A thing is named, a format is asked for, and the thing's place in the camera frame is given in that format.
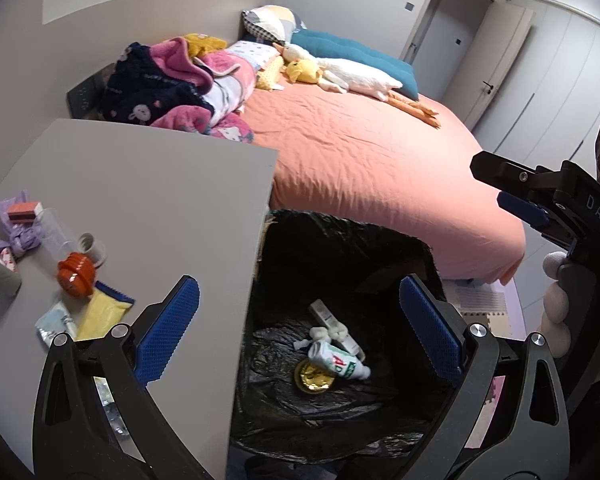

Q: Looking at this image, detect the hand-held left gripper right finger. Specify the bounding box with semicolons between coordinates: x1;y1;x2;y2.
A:
399;274;571;480

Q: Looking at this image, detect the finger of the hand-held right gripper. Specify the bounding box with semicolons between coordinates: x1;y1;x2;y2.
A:
496;191;578;252
470;151;563;201

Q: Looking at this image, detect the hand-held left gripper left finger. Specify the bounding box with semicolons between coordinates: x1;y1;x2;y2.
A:
32;275;216;480

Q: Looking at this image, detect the yellow snack packet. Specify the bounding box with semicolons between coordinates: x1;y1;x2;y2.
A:
75;280;136;343

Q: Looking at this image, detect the trash bin with black bag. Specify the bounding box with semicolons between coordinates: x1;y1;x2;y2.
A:
227;209;463;467

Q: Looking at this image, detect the green white squeezed tube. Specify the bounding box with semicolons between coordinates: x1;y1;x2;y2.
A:
307;340;372;382

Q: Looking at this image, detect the white tissue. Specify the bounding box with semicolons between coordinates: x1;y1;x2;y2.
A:
294;326;351;352

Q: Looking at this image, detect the orange ribbed lid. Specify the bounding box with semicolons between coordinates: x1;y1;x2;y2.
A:
56;252;99;300

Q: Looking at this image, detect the grey plastic stick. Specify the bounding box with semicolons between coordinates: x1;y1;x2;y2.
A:
308;299;366;361

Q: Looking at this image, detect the small white cup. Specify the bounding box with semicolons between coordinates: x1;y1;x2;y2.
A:
77;232;109;267

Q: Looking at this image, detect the light blue packet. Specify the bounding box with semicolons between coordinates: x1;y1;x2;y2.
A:
35;301;81;349

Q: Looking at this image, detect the gold round lid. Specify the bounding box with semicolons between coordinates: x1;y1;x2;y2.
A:
294;360;337;395

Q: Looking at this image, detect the clear plastic cup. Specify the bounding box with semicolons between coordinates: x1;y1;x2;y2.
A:
32;208;79;257

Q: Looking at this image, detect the purple cloth bag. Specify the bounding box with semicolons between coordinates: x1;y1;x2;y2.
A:
0;190;48;261

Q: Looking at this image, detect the orange rectangular block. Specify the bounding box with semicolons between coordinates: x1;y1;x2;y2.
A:
7;201;44;225

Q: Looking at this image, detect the person's right hand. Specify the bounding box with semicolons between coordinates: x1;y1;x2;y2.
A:
539;251;575;357

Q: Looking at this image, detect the foam floor mat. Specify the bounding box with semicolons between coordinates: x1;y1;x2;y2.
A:
442;280;515;342

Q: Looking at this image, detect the white wardrobe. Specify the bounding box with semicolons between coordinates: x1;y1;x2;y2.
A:
472;0;600;173

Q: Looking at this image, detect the white door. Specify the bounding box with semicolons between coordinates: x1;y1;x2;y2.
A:
441;0;537;132

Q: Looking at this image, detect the bed with orange sheet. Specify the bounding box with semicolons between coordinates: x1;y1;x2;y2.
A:
240;77;528;287

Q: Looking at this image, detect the white goose plush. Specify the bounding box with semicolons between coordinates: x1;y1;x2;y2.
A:
272;42;441;129

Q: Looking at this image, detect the teal cushion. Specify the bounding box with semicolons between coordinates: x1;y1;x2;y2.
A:
290;27;421;102

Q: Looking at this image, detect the yellow duck plush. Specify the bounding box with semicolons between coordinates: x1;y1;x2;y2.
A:
285;59;324;86

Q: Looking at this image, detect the pink white cartoon quilt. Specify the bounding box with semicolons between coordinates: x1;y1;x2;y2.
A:
149;50;259;146

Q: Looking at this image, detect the black bedside panel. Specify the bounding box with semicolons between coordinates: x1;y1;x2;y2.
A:
66;62;119;121

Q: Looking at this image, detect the yellow dotted pillow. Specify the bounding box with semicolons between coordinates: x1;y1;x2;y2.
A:
255;55;287;92

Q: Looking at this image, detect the checkered patchwork pillow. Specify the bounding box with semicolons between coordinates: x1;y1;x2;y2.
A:
241;5;309;47

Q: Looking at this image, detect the white dotted pillow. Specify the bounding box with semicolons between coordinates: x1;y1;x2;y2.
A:
226;40;282;70

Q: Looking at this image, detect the yellow cloth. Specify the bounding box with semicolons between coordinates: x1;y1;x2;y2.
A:
184;33;228;59

